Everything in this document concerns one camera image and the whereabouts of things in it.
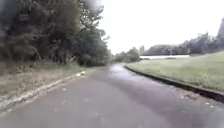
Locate wet grey asphalt path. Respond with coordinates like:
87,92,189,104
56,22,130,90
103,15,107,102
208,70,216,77
0,63,224,128

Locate long white barrier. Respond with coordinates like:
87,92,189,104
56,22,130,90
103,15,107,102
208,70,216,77
139,54,191,60

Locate dark stone kerb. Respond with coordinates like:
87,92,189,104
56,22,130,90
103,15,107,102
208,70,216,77
123,65,224,103

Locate row of trees and bushes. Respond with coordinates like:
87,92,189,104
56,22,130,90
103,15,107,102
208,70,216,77
0,0,113,68

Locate grass slope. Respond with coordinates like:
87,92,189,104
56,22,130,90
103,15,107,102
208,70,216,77
126,50,224,93

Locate distant row of trees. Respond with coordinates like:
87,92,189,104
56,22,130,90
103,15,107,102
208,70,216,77
112,18,224,63

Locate leaf-strewn grass verge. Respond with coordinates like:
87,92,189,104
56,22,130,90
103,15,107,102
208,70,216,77
0,61,98,113

